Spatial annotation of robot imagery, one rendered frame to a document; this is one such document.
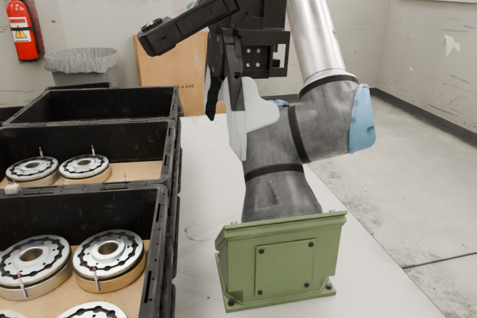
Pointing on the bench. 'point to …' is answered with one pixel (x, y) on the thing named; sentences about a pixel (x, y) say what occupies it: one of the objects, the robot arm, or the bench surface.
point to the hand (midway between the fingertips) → (218, 140)
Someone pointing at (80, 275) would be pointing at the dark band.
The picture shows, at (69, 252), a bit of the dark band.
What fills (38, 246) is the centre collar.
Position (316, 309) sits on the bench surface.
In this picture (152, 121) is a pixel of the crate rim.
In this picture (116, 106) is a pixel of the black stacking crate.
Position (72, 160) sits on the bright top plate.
